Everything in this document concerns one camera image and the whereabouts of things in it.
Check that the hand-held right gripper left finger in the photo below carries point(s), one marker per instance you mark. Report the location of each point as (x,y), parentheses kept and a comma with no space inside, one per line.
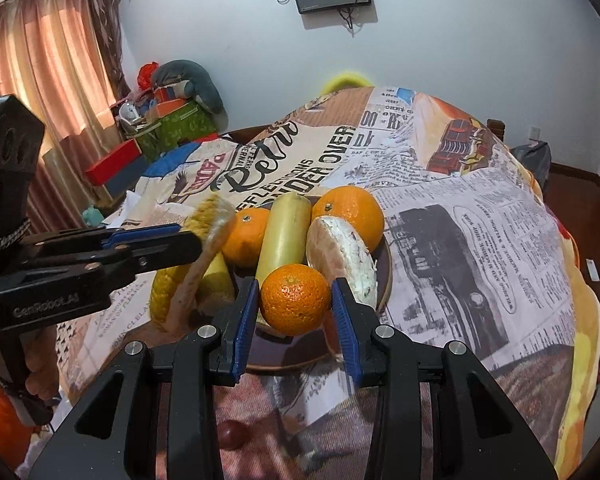
(245,327)

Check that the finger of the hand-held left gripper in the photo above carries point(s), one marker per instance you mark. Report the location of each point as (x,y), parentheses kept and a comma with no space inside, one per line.
(140,235)
(165,252)

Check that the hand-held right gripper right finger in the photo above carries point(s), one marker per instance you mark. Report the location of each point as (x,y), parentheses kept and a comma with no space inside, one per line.
(347,337)

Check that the purple plate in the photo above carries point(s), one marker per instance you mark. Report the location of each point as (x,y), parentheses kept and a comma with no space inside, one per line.
(285,354)

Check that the yellow sugarcane piece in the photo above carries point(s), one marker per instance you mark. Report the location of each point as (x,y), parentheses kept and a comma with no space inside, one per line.
(216,282)
(285,230)

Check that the small orange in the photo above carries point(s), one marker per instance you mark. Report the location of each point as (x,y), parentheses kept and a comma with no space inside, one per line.
(295,299)

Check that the medium orange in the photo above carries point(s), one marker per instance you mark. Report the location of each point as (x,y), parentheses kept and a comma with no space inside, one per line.
(247,237)

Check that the large orange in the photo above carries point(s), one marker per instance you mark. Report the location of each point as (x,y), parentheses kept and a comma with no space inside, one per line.
(352,210)

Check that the person's left hand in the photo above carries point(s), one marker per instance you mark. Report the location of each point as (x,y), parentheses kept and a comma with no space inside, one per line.
(42,360)

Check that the teal toy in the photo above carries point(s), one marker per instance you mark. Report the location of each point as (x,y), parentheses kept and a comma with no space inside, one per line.
(93,216)

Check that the red flat box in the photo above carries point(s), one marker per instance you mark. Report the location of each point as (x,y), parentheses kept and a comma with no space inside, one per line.
(112,162)

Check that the green patterned box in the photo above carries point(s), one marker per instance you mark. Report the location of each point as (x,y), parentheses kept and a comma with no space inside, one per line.
(180,125)

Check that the orange box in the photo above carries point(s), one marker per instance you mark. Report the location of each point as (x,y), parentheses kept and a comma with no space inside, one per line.
(165,108)

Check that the printed blanket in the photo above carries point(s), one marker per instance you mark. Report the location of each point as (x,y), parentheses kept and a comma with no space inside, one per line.
(455,240)

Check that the red plastic bag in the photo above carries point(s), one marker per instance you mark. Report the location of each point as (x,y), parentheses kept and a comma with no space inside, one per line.
(146,76)

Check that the orange curtain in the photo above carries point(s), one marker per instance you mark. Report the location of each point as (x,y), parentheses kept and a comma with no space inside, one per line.
(45,70)

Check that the brown curtain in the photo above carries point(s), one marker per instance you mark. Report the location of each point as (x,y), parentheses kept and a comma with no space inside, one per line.
(107,30)

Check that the yellow foam tube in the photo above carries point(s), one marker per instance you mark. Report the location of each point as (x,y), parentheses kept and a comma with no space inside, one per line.
(345,80)

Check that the grey bag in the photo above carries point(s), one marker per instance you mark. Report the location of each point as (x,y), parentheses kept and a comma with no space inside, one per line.
(530,165)

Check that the wooden bed post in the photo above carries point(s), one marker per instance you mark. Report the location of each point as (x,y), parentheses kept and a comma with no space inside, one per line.
(495,130)

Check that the white wall socket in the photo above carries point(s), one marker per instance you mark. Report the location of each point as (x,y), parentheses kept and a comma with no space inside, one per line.
(536,131)

